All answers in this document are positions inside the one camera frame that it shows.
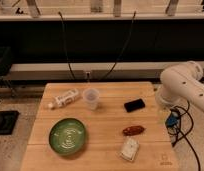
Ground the black eraser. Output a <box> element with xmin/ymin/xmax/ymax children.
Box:
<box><xmin>124</xmin><ymin>99</ymin><xmax>145</xmax><ymax>112</ymax></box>

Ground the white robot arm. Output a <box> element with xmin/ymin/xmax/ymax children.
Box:
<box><xmin>155</xmin><ymin>61</ymin><xmax>204</xmax><ymax>112</ymax></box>

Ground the translucent plastic cup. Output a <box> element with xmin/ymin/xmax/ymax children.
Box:
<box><xmin>82</xmin><ymin>88</ymin><xmax>99</xmax><ymax>110</ymax></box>

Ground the green ceramic plate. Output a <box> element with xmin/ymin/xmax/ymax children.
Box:
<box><xmin>49</xmin><ymin>118</ymin><xmax>87</xmax><ymax>156</ymax></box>

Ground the red-brown snack packet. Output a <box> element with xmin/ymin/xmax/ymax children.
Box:
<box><xmin>122</xmin><ymin>126</ymin><xmax>145</xmax><ymax>136</ymax></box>

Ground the blue connector box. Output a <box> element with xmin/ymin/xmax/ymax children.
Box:
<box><xmin>165</xmin><ymin>113</ymin><xmax>178</xmax><ymax>127</ymax></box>

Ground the black floor mat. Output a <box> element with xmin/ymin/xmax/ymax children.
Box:
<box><xmin>0</xmin><ymin>110</ymin><xmax>19</xmax><ymax>135</ymax></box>

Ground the dark chair at left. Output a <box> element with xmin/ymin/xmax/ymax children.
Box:
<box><xmin>0</xmin><ymin>46</ymin><xmax>16</xmax><ymax>97</ymax></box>

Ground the white wall outlet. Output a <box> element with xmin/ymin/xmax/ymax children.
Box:
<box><xmin>84</xmin><ymin>71</ymin><xmax>91</xmax><ymax>81</ymax></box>

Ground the left black hanging cable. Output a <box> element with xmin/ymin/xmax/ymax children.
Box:
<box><xmin>57</xmin><ymin>11</ymin><xmax>77</xmax><ymax>81</ymax></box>

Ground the black hanging cable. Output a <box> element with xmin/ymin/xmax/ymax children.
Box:
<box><xmin>57</xmin><ymin>11</ymin><xmax>77</xmax><ymax>81</ymax></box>
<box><xmin>99</xmin><ymin>10</ymin><xmax>137</xmax><ymax>82</ymax></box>

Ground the right black hanging cable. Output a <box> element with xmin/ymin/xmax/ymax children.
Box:
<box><xmin>99</xmin><ymin>10</ymin><xmax>137</xmax><ymax>82</ymax></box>

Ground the black floor cable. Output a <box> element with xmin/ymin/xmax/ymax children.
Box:
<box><xmin>167</xmin><ymin>100</ymin><xmax>203</xmax><ymax>171</ymax></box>

